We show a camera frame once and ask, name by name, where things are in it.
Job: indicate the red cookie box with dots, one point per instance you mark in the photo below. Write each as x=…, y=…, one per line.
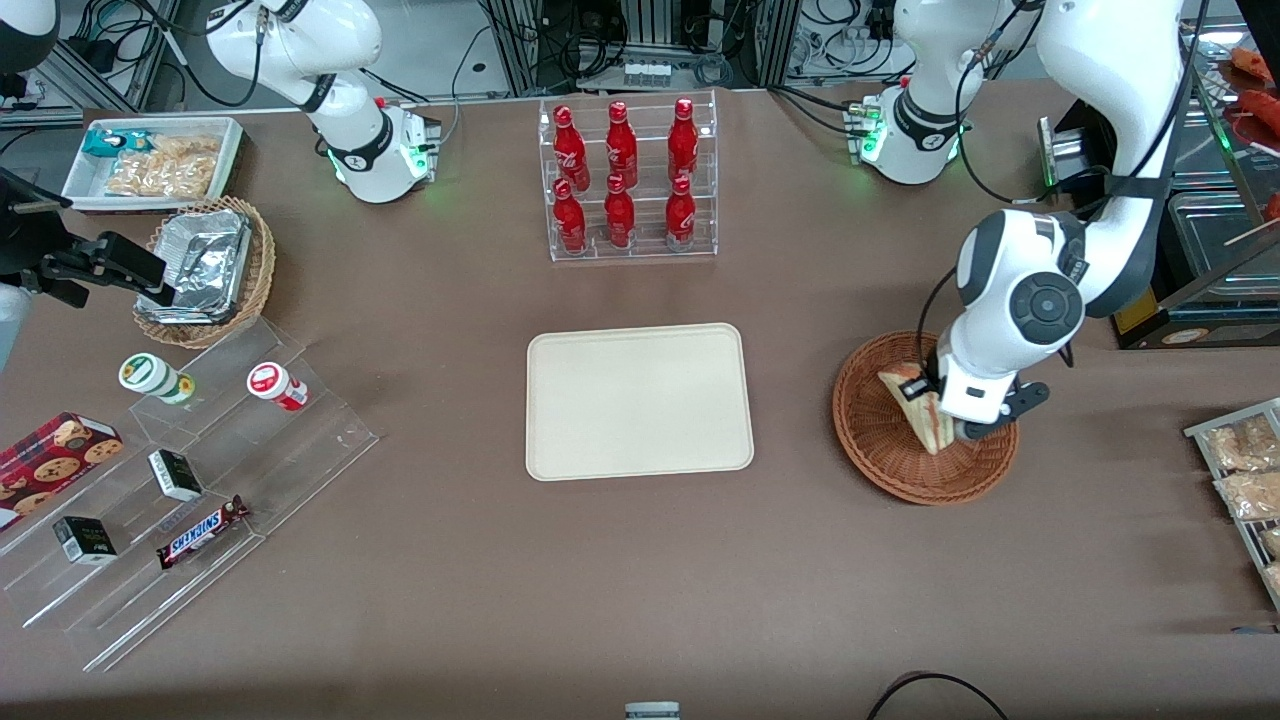
x=50, y=460

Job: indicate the triangular sandwich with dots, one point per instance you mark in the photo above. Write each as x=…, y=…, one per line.
x=925, y=428

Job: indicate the clear bag of pastries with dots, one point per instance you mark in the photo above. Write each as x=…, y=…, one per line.
x=1240, y=445
x=1250, y=495
x=1272, y=542
x=1274, y=578

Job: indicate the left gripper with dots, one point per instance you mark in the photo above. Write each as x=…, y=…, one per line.
x=932, y=372

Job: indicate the clear bag of chips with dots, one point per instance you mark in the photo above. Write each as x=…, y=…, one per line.
x=165, y=170

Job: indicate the teal snack packet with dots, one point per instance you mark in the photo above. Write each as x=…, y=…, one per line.
x=110, y=143

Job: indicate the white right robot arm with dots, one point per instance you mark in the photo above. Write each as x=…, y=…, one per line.
x=350, y=120

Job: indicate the white rectangular snack bin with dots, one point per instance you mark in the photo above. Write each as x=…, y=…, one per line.
x=85, y=185

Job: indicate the aluminium foil container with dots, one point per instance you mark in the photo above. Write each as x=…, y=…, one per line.
x=205, y=265

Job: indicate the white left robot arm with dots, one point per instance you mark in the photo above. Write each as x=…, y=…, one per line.
x=1110, y=100

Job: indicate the small grey box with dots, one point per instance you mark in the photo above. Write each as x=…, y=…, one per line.
x=652, y=711

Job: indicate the black food warmer cabinet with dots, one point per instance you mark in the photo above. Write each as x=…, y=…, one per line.
x=1210, y=240

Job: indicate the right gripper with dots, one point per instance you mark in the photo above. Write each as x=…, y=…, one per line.
x=28, y=243

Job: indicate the snickers chocolate bar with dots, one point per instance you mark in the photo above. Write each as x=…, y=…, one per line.
x=200, y=533

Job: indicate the large brown wicker basket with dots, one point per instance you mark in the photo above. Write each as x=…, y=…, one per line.
x=880, y=450

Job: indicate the beige plastic tray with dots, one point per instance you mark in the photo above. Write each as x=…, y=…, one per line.
x=580, y=420

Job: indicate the clear acrylic bottle rack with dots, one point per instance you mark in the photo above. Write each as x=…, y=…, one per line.
x=645, y=255

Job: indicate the small black carton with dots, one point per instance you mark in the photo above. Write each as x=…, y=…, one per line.
x=85, y=540
x=175, y=475

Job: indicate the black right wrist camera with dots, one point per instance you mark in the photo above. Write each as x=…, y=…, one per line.
x=30, y=235

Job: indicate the red lid white cup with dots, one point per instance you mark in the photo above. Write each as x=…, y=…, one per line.
x=272, y=384

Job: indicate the clear acrylic stepped display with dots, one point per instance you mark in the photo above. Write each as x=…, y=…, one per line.
x=300, y=450

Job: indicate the green lid white cup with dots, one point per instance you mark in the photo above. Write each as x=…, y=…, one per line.
x=150, y=375

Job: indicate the red cola bottle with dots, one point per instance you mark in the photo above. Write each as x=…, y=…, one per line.
x=680, y=220
x=683, y=140
x=571, y=150
x=620, y=220
x=621, y=145
x=570, y=225

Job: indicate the small tan wicker basket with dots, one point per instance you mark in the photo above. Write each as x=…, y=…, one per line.
x=262, y=270

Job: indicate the white power strip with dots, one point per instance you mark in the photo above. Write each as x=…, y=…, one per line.
x=646, y=72

